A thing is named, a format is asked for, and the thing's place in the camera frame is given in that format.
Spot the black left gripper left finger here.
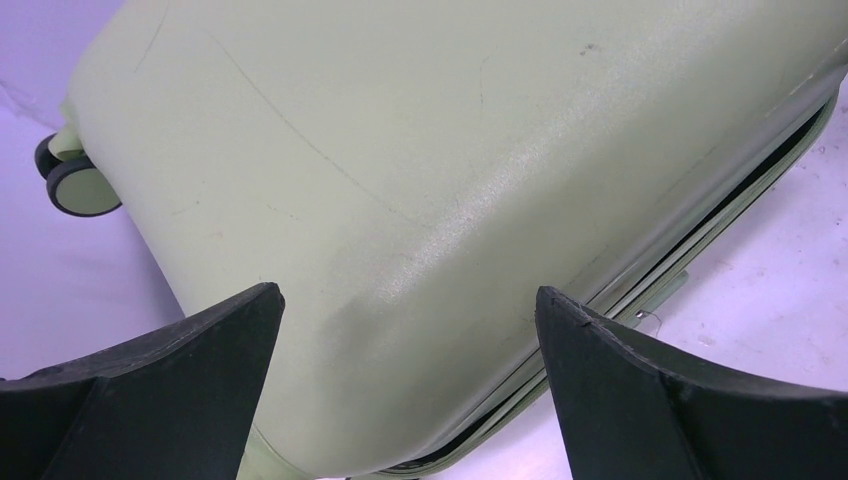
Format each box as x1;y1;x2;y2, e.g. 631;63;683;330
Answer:
1;282;285;480

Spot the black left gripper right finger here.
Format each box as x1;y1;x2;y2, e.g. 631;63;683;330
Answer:
535;286;847;479

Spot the green hard-shell suitcase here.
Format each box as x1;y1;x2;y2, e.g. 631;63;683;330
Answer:
35;1;847;479

